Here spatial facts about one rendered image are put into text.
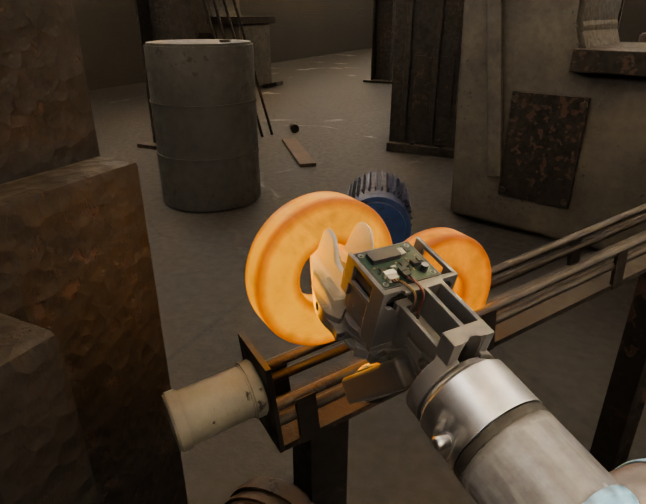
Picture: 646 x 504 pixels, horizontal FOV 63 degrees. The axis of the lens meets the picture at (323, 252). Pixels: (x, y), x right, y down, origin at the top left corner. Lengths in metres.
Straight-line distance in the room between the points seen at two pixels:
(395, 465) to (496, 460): 1.07
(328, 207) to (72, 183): 0.25
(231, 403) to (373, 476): 0.89
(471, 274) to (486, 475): 0.33
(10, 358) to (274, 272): 0.22
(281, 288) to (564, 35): 2.25
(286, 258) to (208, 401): 0.15
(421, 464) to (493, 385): 1.07
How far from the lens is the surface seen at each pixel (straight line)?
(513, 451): 0.35
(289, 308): 0.51
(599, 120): 2.60
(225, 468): 1.42
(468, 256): 0.62
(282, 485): 0.66
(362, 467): 1.40
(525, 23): 2.68
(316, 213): 0.49
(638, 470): 0.52
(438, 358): 0.38
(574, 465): 0.35
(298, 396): 0.54
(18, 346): 0.45
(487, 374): 0.37
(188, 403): 0.52
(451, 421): 0.36
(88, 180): 0.59
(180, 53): 2.86
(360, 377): 0.47
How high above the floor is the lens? 1.02
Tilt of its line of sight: 25 degrees down
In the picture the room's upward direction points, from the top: straight up
